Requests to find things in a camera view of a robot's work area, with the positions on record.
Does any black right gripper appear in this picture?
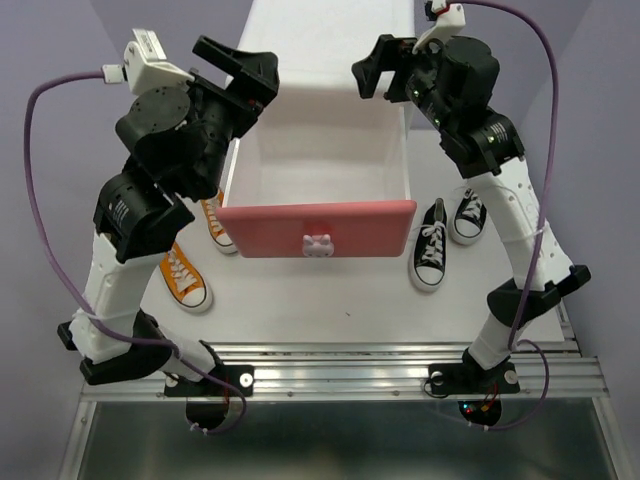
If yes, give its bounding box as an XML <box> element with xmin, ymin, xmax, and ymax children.
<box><xmin>350</xmin><ymin>31</ymin><xmax>459</xmax><ymax>135</ymax></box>

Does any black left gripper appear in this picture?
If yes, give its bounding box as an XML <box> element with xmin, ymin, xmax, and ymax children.
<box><xmin>181</xmin><ymin>36</ymin><xmax>284</xmax><ymax>200</ymax></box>

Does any dark pink drawer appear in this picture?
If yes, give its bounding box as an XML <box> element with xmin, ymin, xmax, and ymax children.
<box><xmin>217</xmin><ymin>90</ymin><xmax>417</xmax><ymax>258</ymax></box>

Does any black sneaker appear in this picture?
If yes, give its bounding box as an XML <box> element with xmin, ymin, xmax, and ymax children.
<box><xmin>449</xmin><ymin>188</ymin><xmax>487</xmax><ymax>246</ymax></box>
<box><xmin>409</xmin><ymin>198</ymin><xmax>447</xmax><ymax>293</ymax></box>

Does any black sneaker front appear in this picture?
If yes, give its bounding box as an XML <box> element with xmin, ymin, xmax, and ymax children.
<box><xmin>409</xmin><ymin>198</ymin><xmax>447</xmax><ymax>293</ymax></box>

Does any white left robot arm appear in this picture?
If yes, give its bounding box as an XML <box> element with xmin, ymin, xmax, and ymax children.
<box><xmin>58</xmin><ymin>31</ymin><xmax>280</xmax><ymax>394</ymax></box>

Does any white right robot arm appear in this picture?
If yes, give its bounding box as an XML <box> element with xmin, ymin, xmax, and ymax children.
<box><xmin>352</xmin><ymin>35</ymin><xmax>591</xmax><ymax>397</ymax></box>

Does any white shoe cabinet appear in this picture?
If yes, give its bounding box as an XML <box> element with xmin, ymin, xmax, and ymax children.
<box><xmin>239</xmin><ymin>1</ymin><xmax>415</xmax><ymax>129</ymax></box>

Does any orange sneaker near cabinet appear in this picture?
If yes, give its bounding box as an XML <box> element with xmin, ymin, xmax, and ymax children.
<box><xmin>200</xmin><ymin>189</ymin><xmax>237</xmax><ymax>255</ymax></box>

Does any orange sneaker front left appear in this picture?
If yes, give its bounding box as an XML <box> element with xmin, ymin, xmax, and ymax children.
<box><xmin>159</xmin><ymin>242</ymin><xmax>213</xmax><ymax>315</ymax></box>

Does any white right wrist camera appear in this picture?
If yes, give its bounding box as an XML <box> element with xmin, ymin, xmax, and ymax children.
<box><xmin>412</xmin><ymin>0</ymin><xmax>466</xmax><ymax>54</ymax></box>

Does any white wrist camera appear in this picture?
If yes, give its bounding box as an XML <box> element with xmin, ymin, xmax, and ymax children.
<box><xmin>101</xmin><ymin>28</ymin><xmax>195</xmax><ymax>96</ymax></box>
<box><xmin>412</xmin><ymin>0</ymin><xmax>466</xmax><ymax>54</ymax></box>

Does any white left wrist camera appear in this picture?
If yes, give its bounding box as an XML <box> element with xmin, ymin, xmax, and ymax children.
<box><xmin>101</xmin><ymin>28</ymin><xmax>195</xmax><ymax>96</ymax></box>

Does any aluminium mounting rail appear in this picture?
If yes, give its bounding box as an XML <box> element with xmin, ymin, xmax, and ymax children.
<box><xmin>79</xmin><ymin>341</ymin><xmax>612</xmax><ymax>401</ymax></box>

